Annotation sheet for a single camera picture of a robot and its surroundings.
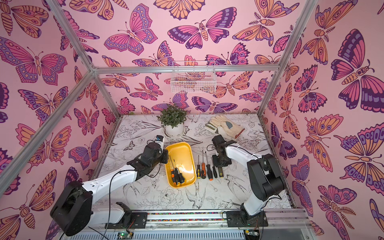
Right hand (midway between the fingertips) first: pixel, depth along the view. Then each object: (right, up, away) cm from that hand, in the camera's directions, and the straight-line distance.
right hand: (216, 164), depth 91 cm
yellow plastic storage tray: (-21, +7, 0) cm, 22 cm away
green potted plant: (-27, +30, +1) cm, 40 cm away
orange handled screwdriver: (-5, -3, -2) cm, 6 cm away
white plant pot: (-27, +20, +17) cm, 38 cm away
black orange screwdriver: (-8, -3, -1) cm, 9 cm away
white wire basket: (-17, +56, +8) cm, 59 cm away
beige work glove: (+13, +22, +18) cm, 32 cm away
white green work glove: (-1, +23, +20) cm, 31 cm away
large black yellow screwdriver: (+2, -3, -3) cm, 5 cm away
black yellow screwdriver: (-11, -2, -2) cm, 12 cm away
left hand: (-29, +10, -4) cm, 30 cm away
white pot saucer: (-29, +16, +15) cm, 36 cm away
